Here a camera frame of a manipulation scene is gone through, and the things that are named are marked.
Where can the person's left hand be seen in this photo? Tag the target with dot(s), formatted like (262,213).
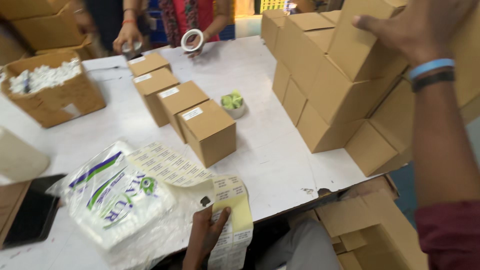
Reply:
(200,234)

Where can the black wristband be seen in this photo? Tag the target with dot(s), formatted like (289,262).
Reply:
(433,80)

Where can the heap of large brown cartons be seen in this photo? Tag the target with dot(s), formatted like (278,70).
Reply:
(41,22)

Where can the green plastic crate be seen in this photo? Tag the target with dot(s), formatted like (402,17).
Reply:
(273,5)

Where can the person's right hand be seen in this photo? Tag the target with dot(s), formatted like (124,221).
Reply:
(423,32)

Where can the plain brown carton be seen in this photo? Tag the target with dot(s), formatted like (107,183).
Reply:
(360,45)

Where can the white tape roll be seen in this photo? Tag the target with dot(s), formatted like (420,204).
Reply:
(192,40)

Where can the pale beige box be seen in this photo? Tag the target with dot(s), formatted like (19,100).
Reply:
(20,157)

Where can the clear tape roll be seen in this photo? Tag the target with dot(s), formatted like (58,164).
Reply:
(132,48)

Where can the labelled small cardboard box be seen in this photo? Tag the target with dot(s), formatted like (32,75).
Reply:
(210,135)
(155,92)
(148,63)
(180,107)

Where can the stack of unlabelled cardboard boxes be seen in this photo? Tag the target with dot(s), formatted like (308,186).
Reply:
(322,93)

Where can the person's grey trouser leg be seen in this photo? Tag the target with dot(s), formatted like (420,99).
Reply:
(300,247)

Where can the large tall brown carton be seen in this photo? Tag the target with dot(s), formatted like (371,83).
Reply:
(467,56)

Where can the white bowl with green pieces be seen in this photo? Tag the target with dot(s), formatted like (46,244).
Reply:
(233,105)

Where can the person's maroon sleeve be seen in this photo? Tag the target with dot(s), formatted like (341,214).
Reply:
(450,236)

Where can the flat brown cardboard sheet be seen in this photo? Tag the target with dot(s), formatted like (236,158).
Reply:
(11,210)

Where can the blue wristband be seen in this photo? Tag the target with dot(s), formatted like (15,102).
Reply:
(431,66)

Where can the yellow-backed label sheet strip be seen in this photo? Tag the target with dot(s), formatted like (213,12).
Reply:
(170,165)

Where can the black flat tablet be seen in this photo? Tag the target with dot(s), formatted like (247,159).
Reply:
(32,213)

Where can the open carton of white parts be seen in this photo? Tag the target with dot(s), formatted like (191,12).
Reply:
(52,93)

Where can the flattened cartons under table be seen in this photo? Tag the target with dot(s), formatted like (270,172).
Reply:
(375,232)

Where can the printed clear plastic bag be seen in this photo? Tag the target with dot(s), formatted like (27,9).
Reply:
(116,202)

